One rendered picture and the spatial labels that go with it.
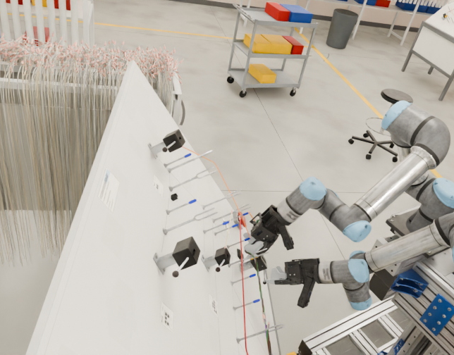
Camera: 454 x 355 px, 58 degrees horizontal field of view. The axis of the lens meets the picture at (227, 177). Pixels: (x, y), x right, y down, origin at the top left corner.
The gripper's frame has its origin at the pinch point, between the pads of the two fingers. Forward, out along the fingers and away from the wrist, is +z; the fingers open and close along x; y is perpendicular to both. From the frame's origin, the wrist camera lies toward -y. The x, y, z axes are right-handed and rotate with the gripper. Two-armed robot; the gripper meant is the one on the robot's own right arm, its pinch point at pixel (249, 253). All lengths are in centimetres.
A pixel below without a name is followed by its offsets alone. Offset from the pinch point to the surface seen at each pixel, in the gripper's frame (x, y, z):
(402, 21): -903, -427, -152
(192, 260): 41, 37, -20
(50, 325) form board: 67, 60, -22
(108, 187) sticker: 33, 58, -21
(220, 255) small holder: 21.1, 20.6, -9.7
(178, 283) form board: 37, 33, -9
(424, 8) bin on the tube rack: -788, -384, -186
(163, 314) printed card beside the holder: 49, 37, -11
